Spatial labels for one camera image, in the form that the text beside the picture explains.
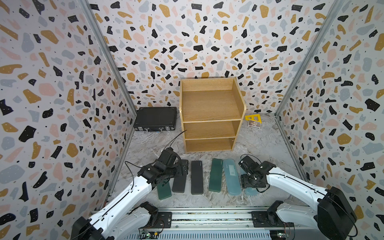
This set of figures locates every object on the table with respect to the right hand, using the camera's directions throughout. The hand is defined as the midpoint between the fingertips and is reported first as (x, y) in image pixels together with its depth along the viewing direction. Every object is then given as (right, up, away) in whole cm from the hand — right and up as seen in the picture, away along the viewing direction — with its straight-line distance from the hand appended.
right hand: (248, 183), depth 84 cm
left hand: (-36, +10, -5) cm, 37 cm away
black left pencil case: (-39, -1, +1) cm, 39 cm away
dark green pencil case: (-46, -4, -2) cm, 46 cm away
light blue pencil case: (-8, +2, +5) cm, 9 cm away
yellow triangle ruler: (+18, +39, +37) cm, 57 cm away
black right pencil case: (-29, +1, +4) cm, 29 cm away
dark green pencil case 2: (-17, +4, +5) cm, 19 cm away
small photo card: (+14, +34, +30) cm, 47 cm away
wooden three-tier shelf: (-21, +41, -4) cm, 46 cm away
